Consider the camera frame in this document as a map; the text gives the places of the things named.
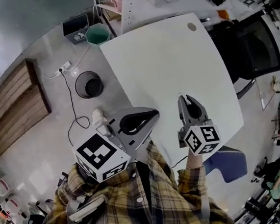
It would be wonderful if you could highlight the person's right forearm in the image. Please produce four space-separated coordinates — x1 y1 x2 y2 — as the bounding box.
174 147 211 204

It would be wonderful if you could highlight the white tub red label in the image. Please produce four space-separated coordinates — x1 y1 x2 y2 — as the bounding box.
0 177 12 197
4 197 22 214

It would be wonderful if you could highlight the black office chair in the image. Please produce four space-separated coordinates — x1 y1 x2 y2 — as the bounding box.
207 14 280 102

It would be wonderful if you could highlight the blue chair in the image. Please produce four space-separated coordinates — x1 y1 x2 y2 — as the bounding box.
202 144 250 186

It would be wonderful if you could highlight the small orange item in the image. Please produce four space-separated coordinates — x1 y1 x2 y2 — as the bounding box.
216 8 230 21

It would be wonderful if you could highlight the person's left leg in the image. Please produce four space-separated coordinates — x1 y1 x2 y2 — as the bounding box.
91 107 109 129

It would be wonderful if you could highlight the person's left forearm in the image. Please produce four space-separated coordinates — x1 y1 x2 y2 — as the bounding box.
51 162 103 216

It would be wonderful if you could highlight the black power cable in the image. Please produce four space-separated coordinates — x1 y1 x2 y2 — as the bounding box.
61 67 92 148

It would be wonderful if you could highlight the person's plaid shirt torso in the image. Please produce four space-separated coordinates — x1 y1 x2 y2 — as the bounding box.
29 134 237 224

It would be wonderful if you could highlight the white power cable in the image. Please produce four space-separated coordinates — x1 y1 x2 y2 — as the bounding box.
68 44 93 71
35 62 61 81

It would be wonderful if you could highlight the white table top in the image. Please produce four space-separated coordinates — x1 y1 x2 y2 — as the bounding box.
96 8 248 173

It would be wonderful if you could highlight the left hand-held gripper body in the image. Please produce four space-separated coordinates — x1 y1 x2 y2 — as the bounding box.
70 121 140 186

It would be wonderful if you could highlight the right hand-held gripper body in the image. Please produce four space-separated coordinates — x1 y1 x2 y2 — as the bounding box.
177 118 222 158

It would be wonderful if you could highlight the white power strip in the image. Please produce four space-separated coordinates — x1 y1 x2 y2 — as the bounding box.
53 61 73 76

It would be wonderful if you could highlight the green hexagonal bin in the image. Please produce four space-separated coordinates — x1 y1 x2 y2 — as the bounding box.
84 22 113 49

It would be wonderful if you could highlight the large cardboard box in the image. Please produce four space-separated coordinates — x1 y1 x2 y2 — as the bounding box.
102 6 123 24

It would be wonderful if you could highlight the grey harness strap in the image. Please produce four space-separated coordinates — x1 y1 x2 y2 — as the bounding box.
65 193 109 224
200 196 211 217

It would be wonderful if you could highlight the wooden plank platform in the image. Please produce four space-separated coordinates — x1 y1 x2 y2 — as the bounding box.
0 56 56 161

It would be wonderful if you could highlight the grey bin with white logo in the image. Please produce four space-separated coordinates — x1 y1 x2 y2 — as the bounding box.
61 14 91 46

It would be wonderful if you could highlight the black mesh wastebasket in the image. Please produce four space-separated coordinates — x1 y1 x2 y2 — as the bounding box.
74 70 105 100

